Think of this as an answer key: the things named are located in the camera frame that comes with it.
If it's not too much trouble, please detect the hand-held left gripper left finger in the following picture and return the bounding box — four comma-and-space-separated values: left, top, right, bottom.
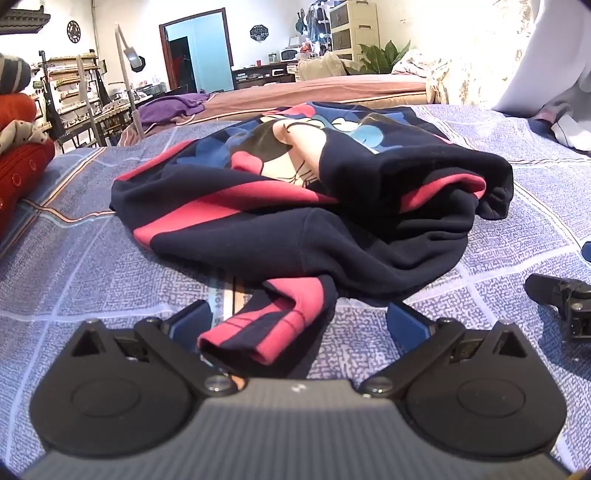
62, 300, 241, 398

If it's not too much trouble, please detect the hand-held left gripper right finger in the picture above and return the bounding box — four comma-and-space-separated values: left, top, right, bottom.
360, 302, 532, 400

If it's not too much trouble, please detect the navy cartoon print sweater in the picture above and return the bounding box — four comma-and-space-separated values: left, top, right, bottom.
111, 102, 515, 366

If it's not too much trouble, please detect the white and pink cloth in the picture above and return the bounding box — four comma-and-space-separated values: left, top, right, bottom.
531, 110, 591, 149

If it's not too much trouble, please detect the floral quilt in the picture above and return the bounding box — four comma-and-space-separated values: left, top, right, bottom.
392, 46, 509, 106

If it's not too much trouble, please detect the purple cloth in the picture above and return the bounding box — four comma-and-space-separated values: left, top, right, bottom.
137, 92, 211, 125

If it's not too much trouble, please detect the black metal table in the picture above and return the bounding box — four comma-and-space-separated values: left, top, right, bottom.
92, 99, 139, 148

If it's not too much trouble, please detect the red buttoned cardigan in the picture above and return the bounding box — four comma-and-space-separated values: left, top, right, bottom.
0, 138, 56, 241

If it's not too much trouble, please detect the brown mattress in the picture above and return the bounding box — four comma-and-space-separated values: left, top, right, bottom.
117, 76, 428, 146

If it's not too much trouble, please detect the white patterned cloth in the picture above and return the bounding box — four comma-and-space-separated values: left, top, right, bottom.
0, 119, 49, 155

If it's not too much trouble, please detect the dark low cabinet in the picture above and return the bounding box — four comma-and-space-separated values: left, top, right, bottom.
231, 65, 298, 90

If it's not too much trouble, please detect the brown framed blue door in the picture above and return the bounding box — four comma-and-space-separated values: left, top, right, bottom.
159, 8, 235, 93

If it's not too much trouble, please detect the green leafy plant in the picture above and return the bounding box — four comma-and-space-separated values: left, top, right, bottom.
344, 41, 411, 75

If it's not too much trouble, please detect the beige cushion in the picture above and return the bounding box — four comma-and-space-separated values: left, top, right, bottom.
297, 52, 349, 83

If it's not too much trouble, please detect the red knit sweater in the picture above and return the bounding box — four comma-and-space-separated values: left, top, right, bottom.
0, 93, 38, 134

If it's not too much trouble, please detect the cream drawer cabinet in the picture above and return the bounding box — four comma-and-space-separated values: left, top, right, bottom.
329, 1, 378, 63

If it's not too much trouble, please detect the grey striped knit cloth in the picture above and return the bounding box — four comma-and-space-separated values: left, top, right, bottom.
0, 53, 32, 95

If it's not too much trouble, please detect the wooden wall display rack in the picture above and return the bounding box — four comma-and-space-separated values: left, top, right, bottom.
32, 51, 112, 153

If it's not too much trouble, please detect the black roof-shaped wall shelf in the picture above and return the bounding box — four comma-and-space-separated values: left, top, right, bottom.
0, 8, 51, 35

